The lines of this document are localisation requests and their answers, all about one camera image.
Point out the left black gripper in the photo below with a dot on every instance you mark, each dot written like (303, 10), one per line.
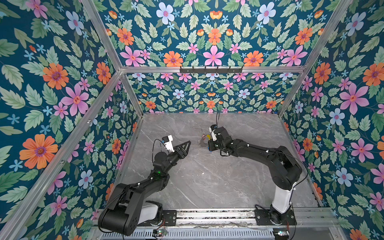
(180, 153)

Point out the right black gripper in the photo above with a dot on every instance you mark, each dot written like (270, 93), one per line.
(211, 148)

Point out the silver keyring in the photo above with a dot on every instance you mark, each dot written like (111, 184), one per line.
(203, 142)

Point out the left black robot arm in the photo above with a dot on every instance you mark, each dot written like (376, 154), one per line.
(127, 207)

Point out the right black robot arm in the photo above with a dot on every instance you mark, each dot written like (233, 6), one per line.
(284, 169)

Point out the left small circuit board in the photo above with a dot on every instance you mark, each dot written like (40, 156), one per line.
(159, 233)

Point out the small circuit board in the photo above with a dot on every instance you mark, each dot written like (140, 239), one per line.
(281, 234)
(159, 233)

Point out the right small circuit board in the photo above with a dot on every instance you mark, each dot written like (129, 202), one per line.
(281, 234)

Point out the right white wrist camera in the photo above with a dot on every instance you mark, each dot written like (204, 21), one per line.
(212, 129)

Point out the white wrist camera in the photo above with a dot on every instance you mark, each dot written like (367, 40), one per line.
(212, 129)
(167, 141)

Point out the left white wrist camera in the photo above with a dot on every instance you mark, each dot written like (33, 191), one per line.
(167, 141)

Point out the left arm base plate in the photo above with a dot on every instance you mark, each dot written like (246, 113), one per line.
(164, 218)

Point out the aluminium front rail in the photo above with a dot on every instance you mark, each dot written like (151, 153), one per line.
(245, 218)

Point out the black hook rail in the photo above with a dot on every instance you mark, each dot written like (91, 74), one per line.
(210, 70)

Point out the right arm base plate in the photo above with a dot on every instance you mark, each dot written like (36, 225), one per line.
(268, 217)

